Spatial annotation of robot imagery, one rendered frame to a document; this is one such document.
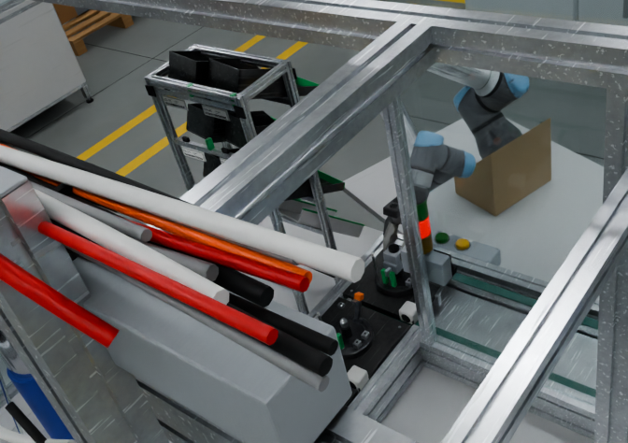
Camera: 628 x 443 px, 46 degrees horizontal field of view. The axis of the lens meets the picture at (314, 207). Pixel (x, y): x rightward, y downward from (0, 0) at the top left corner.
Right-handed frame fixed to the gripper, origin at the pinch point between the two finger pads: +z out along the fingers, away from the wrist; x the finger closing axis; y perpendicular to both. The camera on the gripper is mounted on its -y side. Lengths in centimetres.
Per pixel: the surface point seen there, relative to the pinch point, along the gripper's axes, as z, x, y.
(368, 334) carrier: 21.1, -5.9, -11.6
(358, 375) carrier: 30.1, -10.7, -19.3
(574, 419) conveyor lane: 23, -58, 0
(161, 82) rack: -27, 47, -56
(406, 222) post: -10.5, -18.7, -31.9
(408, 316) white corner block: 14.5, -10.9, -2.0
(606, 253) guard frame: -16, -84, -115
